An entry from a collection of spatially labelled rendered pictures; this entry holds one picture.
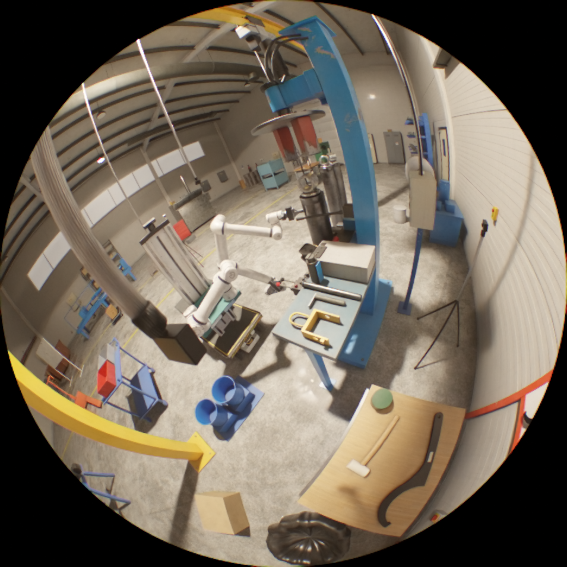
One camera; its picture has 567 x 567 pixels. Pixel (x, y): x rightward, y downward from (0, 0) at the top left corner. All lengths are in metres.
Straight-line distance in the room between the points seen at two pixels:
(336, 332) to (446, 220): 2.93
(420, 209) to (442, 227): 2.06
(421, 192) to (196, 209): 8.76
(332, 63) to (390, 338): 2.44
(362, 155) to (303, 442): 2.34
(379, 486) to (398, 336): 1.64
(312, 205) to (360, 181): 0.46
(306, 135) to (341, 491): 1.94
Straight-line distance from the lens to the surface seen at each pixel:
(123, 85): 5.84
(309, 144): 1.31
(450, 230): 3.59
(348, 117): 1.26
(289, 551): 1.73
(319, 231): 1.62
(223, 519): 2.18
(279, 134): 1.66
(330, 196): 2.95
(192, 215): 9.10
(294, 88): 1.47
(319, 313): 1.00
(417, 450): 1.03
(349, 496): 1.03
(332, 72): 1.33
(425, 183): 1.45
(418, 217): 1.54
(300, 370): 2.08
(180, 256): 1.91
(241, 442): 2.20
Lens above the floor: 1.91
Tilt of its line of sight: 40 degrees down
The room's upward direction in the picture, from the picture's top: 24 degrees counter-clockwise
